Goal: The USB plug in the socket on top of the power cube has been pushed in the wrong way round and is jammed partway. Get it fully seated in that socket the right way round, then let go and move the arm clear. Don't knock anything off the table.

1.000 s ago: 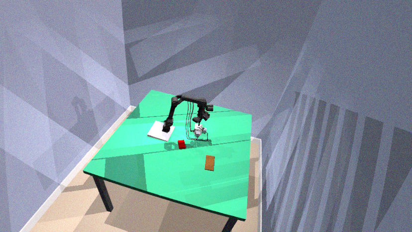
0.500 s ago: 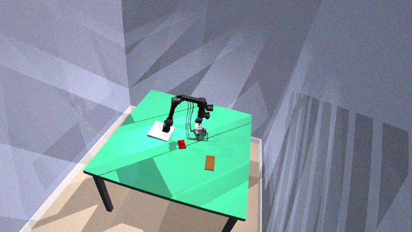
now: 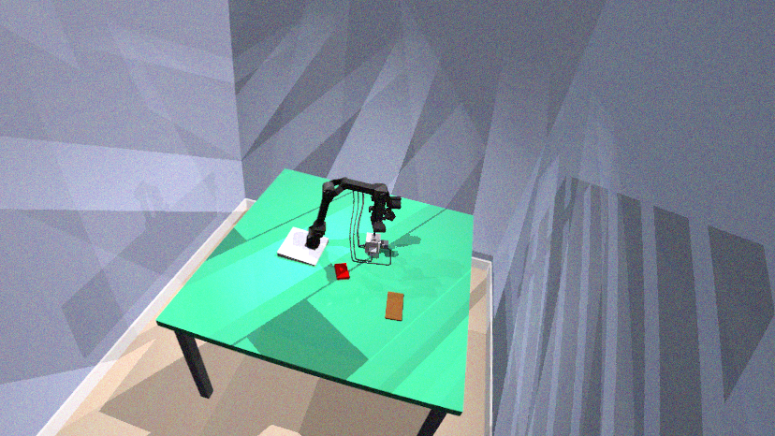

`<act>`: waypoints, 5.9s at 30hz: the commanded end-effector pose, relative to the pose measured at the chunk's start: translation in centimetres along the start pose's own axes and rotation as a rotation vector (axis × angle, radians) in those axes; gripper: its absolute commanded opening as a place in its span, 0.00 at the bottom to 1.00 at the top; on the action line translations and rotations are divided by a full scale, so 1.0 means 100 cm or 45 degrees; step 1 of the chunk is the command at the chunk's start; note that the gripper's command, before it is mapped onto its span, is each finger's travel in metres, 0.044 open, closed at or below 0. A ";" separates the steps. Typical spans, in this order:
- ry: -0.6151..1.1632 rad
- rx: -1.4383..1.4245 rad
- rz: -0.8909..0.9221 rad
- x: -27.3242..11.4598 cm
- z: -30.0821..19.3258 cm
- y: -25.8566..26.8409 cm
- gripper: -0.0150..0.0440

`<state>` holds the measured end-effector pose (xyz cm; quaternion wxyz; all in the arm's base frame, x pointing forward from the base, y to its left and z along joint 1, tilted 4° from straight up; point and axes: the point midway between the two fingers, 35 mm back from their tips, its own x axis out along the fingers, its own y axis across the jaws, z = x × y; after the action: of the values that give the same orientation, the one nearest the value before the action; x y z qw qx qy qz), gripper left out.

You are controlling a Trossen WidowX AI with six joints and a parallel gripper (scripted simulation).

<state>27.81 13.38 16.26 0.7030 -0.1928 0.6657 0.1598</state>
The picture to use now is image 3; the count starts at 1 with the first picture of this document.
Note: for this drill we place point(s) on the brown flat rectangular board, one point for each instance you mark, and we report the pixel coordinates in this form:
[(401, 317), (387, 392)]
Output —
[(394, 306)]

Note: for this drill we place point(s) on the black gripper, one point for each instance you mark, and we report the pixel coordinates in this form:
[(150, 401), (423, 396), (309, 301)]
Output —
[(376, 219)]

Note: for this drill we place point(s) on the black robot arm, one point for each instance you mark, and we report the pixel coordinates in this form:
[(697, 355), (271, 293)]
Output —
[(379, 195)]

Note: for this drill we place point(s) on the red rectangular block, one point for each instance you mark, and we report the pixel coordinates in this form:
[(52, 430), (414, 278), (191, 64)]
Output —
[(341, 271)]

